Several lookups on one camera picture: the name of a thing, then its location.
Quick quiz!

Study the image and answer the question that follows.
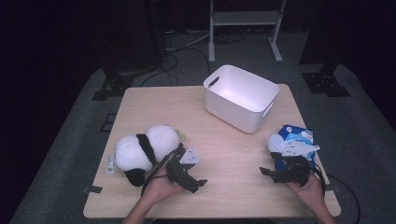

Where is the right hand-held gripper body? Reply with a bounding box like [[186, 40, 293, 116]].
[[270, 139, 321, 188]]

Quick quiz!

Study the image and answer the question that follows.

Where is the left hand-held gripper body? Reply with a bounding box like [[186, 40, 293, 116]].
[[165, 145, 201, 194]]

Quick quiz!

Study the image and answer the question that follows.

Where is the blue wet wipes pack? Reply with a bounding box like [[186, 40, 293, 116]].
[[274, 124, 316, 172]]

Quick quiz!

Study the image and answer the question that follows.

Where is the panda plush toy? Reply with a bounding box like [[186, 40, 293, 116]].
[[106, 124, 187, 188]]

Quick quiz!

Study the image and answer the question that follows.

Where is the white plastic bin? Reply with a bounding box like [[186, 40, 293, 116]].
[[203, 63, 280, 134]]

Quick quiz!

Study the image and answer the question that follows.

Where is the person's left hand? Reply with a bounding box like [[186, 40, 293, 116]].
[[140, 169, 185, 205]]

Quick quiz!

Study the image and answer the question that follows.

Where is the person's right hand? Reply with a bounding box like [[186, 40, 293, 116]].
[[285, 172, 326, 207]]

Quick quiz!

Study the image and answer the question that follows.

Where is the white round pad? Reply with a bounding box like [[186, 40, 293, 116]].
[[266, 133, 285, 153]]

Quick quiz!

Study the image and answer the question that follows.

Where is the black stand base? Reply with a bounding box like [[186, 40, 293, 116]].
[[301, 62, 351, 98], [92, 55, 134, 101]]

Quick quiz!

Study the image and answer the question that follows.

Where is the right hand-held gripper cable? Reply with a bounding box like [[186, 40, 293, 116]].
[[311, 167, 327, 200]]

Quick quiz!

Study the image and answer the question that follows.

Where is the thin black floor cable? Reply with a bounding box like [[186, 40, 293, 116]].
[[326, 174, 362, 224]]

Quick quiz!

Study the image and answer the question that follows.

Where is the grey floor cable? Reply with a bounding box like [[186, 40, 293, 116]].
[[164, 29, 216, 52]]

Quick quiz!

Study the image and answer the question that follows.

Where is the white metal stand frame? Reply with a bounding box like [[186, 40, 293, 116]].
[[208, 0, 288, 63]]

